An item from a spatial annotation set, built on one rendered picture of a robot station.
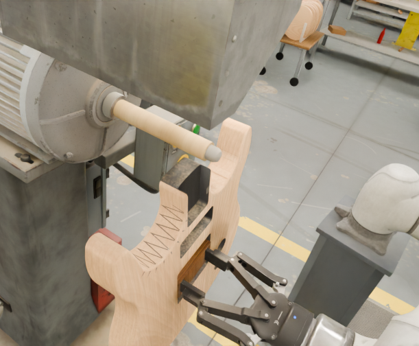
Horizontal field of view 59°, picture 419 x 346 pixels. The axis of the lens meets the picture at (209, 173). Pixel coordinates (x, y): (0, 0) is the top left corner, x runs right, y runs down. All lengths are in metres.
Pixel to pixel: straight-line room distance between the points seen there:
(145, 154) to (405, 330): 0.69
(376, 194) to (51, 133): 1.00
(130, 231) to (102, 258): 1.73
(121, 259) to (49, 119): 0.29
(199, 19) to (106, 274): 0.27
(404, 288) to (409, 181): 1.22
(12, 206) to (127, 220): 1.35
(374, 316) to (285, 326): 1.60
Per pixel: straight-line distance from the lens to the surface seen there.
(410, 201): 1.30
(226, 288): 1.96
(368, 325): 2.13
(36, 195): 0.90
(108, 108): 0.64
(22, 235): 0.96
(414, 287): 2.48
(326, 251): 1.42
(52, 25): 0.46
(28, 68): 0.62
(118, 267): 0.41
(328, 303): 1.57
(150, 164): 0.95
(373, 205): 1.31
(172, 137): 0.58
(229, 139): 0.60
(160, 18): 0.35
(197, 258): 0.64
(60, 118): 0.61
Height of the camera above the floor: 1.56
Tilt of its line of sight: 37 degrees down
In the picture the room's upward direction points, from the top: 12 degrees clockwise
